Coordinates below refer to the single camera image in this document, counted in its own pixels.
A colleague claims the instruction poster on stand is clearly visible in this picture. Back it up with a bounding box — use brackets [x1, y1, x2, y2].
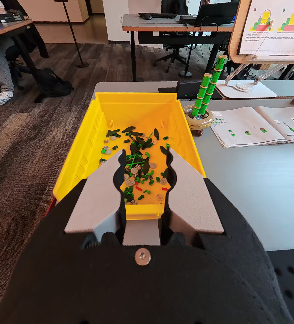
[215, 0, 294, 99]

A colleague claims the printed instruction sheet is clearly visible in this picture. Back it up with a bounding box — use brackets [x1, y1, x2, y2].
[239, 0, 294, 56]

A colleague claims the green bamboo brick model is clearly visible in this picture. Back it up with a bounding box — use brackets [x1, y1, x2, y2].
[182, 54, 229, 137]

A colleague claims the black perforated pad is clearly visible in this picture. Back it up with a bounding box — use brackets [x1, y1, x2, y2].
[267, 249, 294, 324]

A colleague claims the grey background desk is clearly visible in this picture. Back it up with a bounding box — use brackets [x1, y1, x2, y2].
[122, 14, 235, 82]

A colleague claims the black laptop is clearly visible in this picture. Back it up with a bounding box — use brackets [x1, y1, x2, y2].
[195, 0, 240, 26]

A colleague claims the black electronic box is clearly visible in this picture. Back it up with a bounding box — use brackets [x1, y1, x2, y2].
[158, 79, 223, 100]

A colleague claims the yellow plastic bin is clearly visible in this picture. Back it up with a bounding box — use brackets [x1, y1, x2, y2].
[53, 92, 206, 221]

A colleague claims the black flat case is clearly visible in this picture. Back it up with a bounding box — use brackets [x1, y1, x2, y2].
[0, 10, 26, 23]

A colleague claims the black keyboard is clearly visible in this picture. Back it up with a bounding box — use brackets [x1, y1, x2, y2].
[138, 12, 178, 19]

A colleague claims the black office chair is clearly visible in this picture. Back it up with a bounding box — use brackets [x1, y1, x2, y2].
[153, 0, 197, 74]

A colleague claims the pile of small brick pieces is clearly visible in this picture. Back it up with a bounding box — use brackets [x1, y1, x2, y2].
[99, 126, 171, 205]

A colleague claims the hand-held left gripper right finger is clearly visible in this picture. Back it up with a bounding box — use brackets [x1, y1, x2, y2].
[162, 147, 224, 245]

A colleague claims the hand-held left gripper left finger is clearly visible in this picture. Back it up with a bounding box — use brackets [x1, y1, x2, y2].
[64, 149, 127, 245]

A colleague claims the black pole stand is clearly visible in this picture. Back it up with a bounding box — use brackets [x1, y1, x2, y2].
[54, 0, 90, 68]

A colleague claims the background wooden table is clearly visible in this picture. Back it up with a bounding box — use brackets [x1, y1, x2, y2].
[0, 19, 45, 84]

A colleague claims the open instruction booklet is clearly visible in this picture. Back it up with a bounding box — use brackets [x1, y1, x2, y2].
[210, 106, 294, 148]

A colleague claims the black backpack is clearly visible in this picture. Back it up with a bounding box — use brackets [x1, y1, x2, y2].
[33, 68, 74, 98]

